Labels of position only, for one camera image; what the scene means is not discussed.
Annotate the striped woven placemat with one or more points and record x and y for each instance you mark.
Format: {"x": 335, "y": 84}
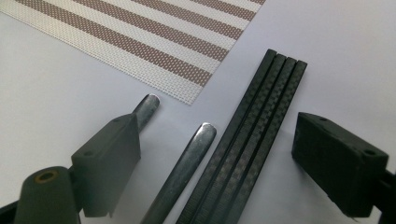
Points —
{"x": 149, "y": 40}

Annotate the row of black chopsticks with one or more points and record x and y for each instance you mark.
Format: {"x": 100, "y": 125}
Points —
{"x": 246, "y": 146}

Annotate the light blue table mat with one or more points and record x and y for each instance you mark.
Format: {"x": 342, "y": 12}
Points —
{"x": 327, "y": 62}

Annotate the metal spoon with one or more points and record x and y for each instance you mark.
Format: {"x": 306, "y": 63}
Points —
{"x": 148, "y": 109}
{"x": 186, "y": 174}

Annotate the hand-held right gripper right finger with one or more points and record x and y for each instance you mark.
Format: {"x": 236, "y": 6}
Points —
{"x": 339, "y": 168}

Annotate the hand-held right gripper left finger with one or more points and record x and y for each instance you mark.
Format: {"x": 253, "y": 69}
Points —
{"x": 106, "y": 168}

